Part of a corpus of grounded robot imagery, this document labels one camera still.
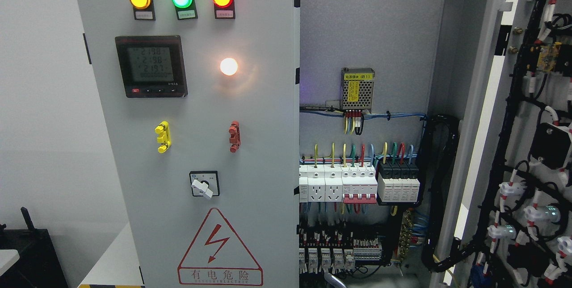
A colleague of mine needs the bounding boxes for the black digital power meter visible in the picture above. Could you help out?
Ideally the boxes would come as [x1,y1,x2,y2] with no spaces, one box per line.
[115,34,188,98]

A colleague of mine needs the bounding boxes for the yellow test terminal block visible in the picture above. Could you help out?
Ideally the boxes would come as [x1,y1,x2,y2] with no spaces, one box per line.
[155,121,172,154]

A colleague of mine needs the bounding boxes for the metal mesh power supply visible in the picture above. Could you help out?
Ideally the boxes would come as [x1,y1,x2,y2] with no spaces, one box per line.
[341,67,374,111]

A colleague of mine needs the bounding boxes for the dark grey robot right hand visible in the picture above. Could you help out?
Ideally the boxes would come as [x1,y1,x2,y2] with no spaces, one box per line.
[324,272,347,288]

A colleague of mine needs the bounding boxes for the grey cabinet door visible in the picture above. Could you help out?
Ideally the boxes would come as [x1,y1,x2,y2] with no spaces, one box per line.
[423,0,571,288]
[78,0,300,288]

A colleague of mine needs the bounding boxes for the black spiral cable loom right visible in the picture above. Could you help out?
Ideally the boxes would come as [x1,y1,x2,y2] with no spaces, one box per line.
[421,114,461,273]

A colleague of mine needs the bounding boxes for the black white surge protector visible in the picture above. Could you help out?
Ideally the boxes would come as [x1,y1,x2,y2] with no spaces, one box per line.
[377,161,422,206]

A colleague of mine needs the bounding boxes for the black box at left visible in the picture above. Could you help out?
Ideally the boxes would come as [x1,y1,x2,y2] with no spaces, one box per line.
[0,207,68,288]

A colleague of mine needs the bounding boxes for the white glowing indicator lamp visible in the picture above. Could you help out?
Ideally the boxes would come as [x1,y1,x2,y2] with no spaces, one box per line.
[220,58,238,76]

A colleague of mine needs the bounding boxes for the white relay row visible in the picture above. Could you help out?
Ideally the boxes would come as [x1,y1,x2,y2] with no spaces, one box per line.
[298,228,356,274]

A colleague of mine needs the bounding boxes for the red electric hazard sign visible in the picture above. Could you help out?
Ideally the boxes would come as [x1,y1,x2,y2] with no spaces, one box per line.
[178,207,264,286]

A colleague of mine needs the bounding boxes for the white red-lever circuit breaker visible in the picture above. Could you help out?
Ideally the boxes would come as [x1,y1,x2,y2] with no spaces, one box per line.
[341,166,378,204]

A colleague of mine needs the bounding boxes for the brass terminal bar right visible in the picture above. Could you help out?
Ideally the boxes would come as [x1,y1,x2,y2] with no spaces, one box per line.
[396,209,413,263]

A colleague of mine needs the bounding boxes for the white socket modules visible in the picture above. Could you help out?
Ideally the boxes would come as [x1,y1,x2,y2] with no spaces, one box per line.
[299,165,343,203]

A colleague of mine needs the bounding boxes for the red test terminal block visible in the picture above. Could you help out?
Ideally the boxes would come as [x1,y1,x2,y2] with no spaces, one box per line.
[228,121,241,153]

